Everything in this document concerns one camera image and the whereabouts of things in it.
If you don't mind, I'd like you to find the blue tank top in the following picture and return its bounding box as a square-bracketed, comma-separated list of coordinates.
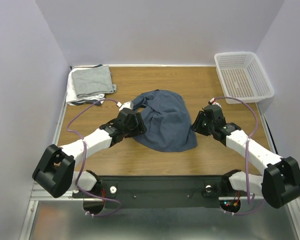
[132, 89, 198, 153]

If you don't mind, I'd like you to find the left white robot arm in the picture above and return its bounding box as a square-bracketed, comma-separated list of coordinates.
[32, 108, 147, 198]

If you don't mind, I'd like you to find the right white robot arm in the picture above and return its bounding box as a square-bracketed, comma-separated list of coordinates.
[191, 104, 300, 209]

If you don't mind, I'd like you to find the folded grey tank top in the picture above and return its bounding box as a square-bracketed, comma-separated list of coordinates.
[71, 65, 117, 98]

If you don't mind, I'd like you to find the folded white tank top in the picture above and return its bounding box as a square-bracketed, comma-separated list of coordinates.
[66, 67, 106, 106]

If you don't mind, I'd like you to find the white plastic basket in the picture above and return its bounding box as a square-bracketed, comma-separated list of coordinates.
[214, 51, 275, 104]

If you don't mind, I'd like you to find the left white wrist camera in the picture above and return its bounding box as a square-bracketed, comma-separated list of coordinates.
[116, 101, 134, 111]

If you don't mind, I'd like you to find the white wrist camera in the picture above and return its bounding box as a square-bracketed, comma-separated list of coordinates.
[208, 98, 220, 106]
[116, 101, 134, 111]

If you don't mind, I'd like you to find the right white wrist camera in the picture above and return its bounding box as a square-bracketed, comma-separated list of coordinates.
[208, 98, 220, 106]

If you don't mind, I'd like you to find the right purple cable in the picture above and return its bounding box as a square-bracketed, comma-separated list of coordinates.
[213, 96, 266, 216]

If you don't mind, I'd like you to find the aluminium frame rail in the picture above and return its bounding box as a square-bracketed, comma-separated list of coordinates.
[30, 182, 73, 201]

